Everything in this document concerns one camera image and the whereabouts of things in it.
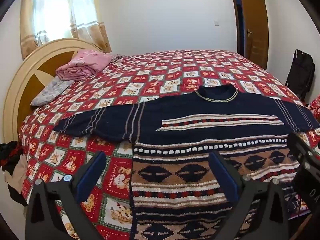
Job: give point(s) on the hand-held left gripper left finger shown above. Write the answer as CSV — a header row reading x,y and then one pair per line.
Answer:
x,y
91,177

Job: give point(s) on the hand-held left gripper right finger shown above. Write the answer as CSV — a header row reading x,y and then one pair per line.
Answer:
x,y
222,177

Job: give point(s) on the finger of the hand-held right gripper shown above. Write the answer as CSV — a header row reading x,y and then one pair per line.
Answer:
x,y
301,150

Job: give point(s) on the navy patterned knit sweater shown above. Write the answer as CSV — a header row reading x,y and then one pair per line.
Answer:
x,y
200,120

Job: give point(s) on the pile of dark clothes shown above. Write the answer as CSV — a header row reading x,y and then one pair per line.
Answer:
x,y
12,172

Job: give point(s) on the red cloth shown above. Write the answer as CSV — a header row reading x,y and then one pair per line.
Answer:
x,y
315,107

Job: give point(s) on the black backpack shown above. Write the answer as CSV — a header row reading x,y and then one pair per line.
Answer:
x,y
301,75

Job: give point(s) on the grey pillow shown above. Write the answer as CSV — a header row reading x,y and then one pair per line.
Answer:
x,y
50,92

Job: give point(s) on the red checked printed bedspread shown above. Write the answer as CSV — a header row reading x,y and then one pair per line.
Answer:
x,y
150,80

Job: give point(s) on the folded pink blanket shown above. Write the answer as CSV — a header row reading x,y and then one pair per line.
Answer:
x,y
82,63

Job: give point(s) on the cream and brown headboard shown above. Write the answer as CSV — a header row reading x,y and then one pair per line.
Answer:
x,y
15,92

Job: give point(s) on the brown wooden door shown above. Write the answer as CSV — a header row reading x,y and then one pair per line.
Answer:
x,y
253,17

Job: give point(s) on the beige patterned curtain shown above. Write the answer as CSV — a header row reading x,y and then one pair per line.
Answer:
x,y
100,30

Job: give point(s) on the window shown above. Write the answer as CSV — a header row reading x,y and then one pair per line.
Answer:
x,y
52,10

